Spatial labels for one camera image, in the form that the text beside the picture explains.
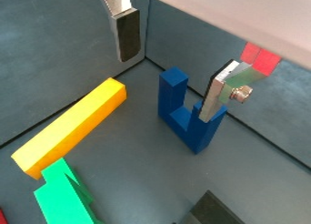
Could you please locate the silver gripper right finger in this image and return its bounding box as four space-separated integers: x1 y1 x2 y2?
199 59 266 122

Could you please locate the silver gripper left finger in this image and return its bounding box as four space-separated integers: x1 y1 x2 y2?
102 0 142 62

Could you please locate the blue U-shaped block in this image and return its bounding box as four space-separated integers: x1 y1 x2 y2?
158 67 227 154

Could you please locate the red insertion board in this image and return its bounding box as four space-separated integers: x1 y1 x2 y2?
241 42 282 76

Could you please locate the yellow long block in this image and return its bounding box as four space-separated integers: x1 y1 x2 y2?
11 77 127 179

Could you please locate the green arch block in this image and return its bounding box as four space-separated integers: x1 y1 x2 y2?
34 158 104 224

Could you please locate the black angled bracket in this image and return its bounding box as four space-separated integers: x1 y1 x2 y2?
179 190 246 224

